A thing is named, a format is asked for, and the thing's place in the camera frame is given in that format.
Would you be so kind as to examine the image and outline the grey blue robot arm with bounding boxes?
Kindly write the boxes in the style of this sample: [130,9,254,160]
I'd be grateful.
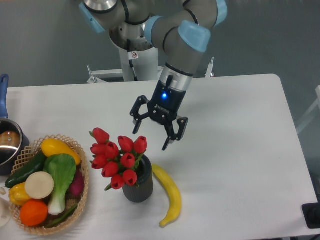
[79,0,228,145]

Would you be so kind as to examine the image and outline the green chili pepper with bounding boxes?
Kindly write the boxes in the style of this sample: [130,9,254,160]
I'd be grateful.
[44,204,78,228]

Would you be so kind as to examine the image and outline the orange fruit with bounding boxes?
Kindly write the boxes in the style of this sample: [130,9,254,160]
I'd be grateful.
[19,199,48,227]

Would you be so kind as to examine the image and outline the green bok choy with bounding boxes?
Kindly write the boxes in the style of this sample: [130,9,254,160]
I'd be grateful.
[43,153,76,216]

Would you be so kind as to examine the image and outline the yellow squash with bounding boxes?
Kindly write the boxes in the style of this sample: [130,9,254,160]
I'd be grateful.
[41,138,81,166]

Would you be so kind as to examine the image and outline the red tulip bouquet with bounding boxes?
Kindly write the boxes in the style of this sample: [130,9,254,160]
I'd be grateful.
[89,127,148,191]

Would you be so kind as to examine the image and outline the green cucumber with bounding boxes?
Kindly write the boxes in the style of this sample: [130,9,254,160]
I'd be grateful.
[5,150,47,189]

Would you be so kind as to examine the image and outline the woven wicker basket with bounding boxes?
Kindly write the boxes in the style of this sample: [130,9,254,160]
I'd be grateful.
[9,134,89,236]

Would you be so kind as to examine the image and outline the yellow bell pepper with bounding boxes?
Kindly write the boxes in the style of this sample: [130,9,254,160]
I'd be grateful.
[9,182,32,206]

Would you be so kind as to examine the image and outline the blue handled saucepan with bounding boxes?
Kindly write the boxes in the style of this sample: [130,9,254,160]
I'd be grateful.
[0,74,30,176]

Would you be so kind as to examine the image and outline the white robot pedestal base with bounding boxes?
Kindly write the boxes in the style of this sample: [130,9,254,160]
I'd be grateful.
[86,22,216,84]

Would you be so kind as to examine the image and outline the black device at table edge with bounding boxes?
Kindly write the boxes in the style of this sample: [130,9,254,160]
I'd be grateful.
[301,202,320,229]

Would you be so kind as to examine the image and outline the small white garlic piece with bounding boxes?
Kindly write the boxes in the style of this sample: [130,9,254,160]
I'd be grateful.
[0,187,7,196]

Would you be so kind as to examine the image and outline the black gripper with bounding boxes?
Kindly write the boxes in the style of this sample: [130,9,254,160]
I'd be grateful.
[129,81,189,152]

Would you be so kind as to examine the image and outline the yellow banana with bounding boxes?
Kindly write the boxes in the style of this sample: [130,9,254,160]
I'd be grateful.
[152,164,182,228]

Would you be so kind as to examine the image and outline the purple sweet potato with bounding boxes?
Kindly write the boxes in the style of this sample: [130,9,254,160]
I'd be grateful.
[68,169,85,197]

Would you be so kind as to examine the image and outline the dark grey ribbed vase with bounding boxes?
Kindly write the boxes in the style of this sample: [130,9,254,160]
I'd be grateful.
[122,155,154,203]

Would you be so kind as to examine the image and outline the white frame at right edge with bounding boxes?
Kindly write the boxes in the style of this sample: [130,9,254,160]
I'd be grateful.
[296,86,320,135]

